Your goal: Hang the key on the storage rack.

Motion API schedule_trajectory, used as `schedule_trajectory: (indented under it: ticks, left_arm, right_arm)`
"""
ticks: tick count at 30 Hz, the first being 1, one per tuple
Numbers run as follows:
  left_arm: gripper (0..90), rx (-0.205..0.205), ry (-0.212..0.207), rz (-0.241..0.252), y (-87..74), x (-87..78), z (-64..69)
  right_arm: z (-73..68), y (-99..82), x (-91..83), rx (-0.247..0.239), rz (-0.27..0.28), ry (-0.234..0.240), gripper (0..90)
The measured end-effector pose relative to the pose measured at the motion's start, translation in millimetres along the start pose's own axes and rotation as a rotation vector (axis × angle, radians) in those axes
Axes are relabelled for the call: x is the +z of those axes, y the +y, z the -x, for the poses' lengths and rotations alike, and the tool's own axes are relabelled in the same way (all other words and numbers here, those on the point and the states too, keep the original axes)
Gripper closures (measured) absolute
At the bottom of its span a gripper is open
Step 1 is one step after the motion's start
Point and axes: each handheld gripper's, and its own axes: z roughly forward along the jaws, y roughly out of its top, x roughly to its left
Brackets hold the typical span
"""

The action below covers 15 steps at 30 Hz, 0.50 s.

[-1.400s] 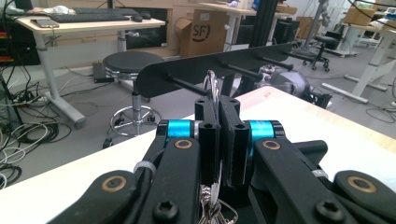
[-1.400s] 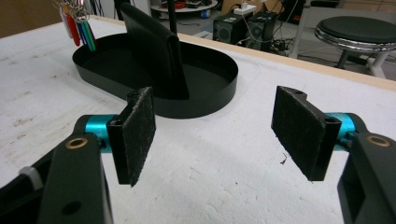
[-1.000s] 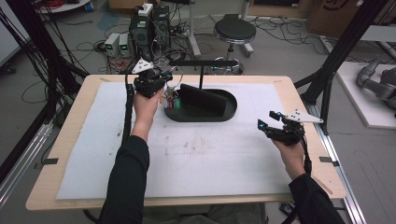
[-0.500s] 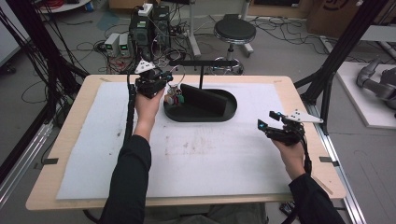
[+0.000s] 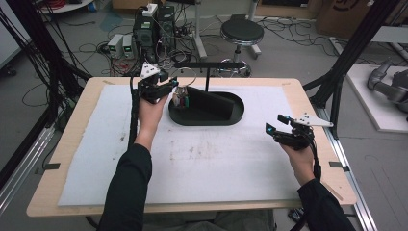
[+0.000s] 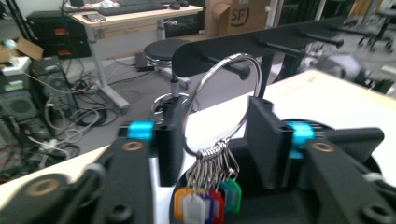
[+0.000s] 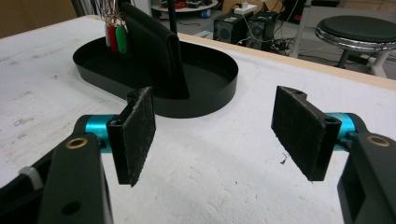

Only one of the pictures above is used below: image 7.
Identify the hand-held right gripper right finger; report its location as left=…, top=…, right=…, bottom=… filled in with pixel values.
left=270, top=85, right=357, bottom=183

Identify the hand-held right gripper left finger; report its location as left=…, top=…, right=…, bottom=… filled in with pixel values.
left=84, top=86, right=157, bottom=188

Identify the black wallet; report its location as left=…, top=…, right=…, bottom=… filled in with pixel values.
left=119, top=1, right=191, bottom=101

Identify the black tray with hanger stand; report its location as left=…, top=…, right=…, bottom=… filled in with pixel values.
left=72, top=0, right=240, bottom=119

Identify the key ring with coloured tags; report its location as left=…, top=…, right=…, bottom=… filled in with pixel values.
left=98, top=0, right=130, bottom=55

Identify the white table mat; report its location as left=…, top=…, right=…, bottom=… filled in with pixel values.
left=0, top=14, right=396, bottom=224

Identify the white table leg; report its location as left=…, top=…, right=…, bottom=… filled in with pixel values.
left=289, top=5, right=313, bottom=59

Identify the black round stool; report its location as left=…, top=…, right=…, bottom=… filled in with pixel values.
left=314, top=14, right=396, bottom=78

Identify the black computer tower green label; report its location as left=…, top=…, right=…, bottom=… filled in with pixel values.
left=212, top=12, right=250, bottom=45

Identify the white power strip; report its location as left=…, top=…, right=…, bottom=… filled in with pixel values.
left=233, top=1, right=260, bottom=16

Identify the white round table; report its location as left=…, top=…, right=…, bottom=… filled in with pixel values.
left=150, top=0, right=219, bottom=13

